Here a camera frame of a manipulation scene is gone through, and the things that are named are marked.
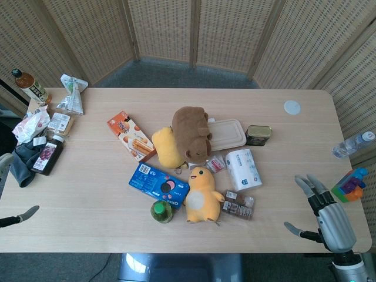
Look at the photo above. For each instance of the clear plastic lidded container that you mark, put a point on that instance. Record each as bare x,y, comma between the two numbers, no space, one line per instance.
227,133

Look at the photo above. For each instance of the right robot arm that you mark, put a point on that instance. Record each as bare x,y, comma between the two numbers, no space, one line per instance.
349,265

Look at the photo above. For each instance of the yellow duck plush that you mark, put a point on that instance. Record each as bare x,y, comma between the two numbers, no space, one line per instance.
202,199

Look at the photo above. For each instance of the silver foil snack bag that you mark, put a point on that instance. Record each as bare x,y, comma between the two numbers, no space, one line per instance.
72,98

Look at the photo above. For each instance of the colourful toy blocks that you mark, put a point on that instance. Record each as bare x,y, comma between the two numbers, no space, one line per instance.
349,186

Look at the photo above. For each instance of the small red white packet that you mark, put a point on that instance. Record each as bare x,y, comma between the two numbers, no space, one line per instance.
216,164

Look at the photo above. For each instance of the green capped bottle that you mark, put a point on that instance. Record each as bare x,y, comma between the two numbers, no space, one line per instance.
161,211

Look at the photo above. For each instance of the bamboo screen panel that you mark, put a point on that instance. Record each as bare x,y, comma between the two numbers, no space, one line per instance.
311,44
29,38
163,29
94,35
358,97
232,32

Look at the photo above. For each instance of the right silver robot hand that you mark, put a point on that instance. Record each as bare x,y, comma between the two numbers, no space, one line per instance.
333,220

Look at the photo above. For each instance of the packaged brown cake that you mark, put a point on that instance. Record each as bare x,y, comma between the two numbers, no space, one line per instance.
238,205

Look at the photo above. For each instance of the yellow plush toy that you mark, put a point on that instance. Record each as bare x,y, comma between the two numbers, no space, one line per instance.
167,147

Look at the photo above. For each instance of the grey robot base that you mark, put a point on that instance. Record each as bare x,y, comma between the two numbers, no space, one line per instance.
179,268

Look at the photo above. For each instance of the white round table cap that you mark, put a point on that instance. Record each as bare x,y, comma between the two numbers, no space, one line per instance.
292,107

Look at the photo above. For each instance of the orange biscuit box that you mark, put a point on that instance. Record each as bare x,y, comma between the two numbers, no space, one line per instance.
129,133

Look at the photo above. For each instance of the clear water bottle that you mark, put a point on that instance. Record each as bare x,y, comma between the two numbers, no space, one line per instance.
349,146

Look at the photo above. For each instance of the dark grape juice bottle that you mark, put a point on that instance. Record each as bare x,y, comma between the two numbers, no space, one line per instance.
48,155

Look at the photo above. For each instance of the packaged sandwich cake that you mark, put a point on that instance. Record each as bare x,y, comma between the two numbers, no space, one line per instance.
61,123

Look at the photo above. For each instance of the white tissue pack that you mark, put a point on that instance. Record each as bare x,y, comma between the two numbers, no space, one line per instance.
243,169

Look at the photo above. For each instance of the dark luncheon meat can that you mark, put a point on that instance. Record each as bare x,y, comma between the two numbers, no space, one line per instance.
258,133

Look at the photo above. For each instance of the grey cloth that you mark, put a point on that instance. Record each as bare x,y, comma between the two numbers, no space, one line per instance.
23,164

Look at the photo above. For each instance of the blue Oreo box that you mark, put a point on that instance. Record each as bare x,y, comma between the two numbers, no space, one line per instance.
149,179

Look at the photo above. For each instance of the white pink plastic bag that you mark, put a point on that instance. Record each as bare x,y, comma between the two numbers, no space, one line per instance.
30,124

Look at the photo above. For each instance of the tea bottle with black cap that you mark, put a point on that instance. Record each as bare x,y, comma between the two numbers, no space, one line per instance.
32,87

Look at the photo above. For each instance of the brown capybara plush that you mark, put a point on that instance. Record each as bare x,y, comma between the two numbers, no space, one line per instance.
189,129

